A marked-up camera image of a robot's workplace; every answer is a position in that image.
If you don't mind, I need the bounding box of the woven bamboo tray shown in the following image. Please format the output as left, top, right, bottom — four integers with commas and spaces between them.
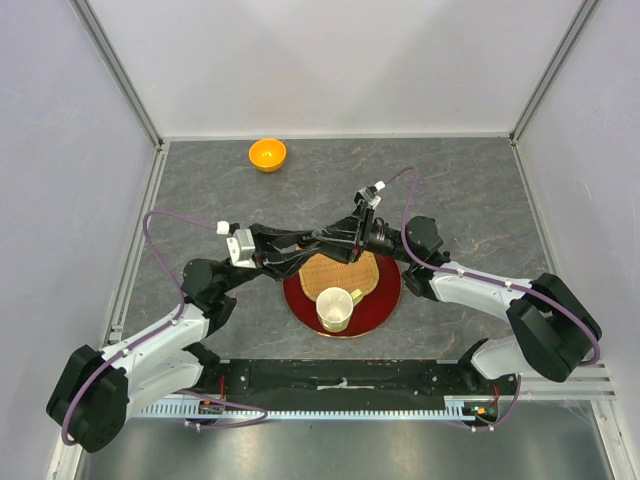
298, 252, 380, 301

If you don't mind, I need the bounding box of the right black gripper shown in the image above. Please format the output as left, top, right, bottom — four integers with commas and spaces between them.
309, 199, 416, 265

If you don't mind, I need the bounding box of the red round plate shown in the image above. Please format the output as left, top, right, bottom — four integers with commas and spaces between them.
283, 254, 403, 338

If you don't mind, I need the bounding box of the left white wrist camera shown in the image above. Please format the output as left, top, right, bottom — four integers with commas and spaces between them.
216, 221, 257, 269

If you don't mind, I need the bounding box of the orange bowl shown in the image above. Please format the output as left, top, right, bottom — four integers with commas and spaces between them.
248, 138, 287, 173

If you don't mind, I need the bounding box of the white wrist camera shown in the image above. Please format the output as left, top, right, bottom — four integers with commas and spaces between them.
216, 221, 257, 269
354, 181, 386, 210

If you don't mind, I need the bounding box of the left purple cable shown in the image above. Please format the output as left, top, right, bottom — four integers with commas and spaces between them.
60, 208, 271, 446

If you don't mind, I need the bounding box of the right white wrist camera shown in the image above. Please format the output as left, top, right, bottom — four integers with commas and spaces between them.
354, 181, 386, 210

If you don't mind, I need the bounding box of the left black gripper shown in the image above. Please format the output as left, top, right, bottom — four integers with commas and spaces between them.
219, 222, 322, 294

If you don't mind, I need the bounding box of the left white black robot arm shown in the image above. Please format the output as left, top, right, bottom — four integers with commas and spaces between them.
46, 221, 321, 453

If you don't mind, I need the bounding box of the white slotted cable duct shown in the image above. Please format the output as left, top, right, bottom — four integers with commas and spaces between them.
134, 395, 475, 421

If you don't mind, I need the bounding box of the cream mug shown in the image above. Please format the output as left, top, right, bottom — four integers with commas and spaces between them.
315, 287, 364, 333

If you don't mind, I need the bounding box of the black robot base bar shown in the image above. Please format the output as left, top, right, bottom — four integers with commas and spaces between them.
195, 359, 489, 398

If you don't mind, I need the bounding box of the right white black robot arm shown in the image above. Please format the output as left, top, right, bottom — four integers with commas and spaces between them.
308, 206, 602, 394

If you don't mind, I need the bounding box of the black earbud charging case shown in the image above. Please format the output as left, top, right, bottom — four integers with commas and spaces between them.
297, 232, 321, 249

